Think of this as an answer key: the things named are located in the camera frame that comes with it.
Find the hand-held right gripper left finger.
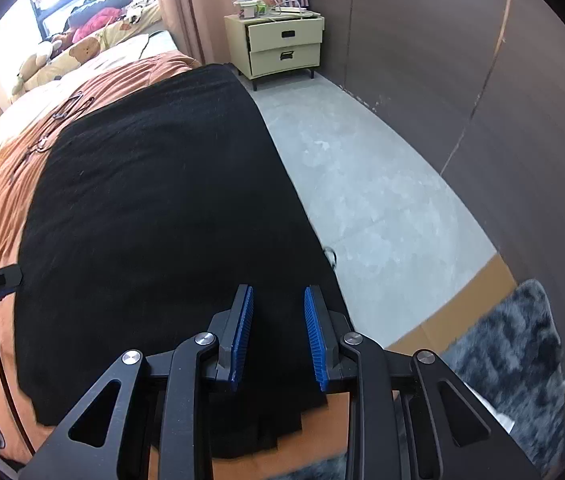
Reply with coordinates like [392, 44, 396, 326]
[18, 284, 256, 480]

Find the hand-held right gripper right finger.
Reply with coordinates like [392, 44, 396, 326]
[303, 285, 543, 480]

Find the orange blanket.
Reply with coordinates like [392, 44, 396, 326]
[0, 52, 353, 480]

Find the brown cardboard sheet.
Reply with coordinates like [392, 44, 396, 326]
[385, 252, 519, 357]

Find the grey fluffy rug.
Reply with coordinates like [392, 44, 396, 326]
[397, 279, 565, 480]

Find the beige teddy bear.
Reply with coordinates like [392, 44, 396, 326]
[11, 40, 64, 104]

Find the plush toys pile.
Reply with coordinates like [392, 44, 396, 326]
[12, 2, 164, 97]

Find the white bed sheet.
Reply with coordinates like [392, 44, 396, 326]
[0, 30, 182, 162]

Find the cream nightstand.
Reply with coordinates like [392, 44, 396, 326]
[224, 10, 325, 92]

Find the pink cloth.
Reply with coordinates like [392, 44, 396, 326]
[70, 7, 126, 44]

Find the cream nightstand drawer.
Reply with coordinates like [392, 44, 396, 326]
[250, 42, 322, 77]
[246, 19, 324, 54]

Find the pile of dark clothes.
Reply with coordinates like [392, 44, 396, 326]
[66, 0, 156, 27]

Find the green and white box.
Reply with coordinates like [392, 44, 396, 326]
[234, 0, 270, 20]

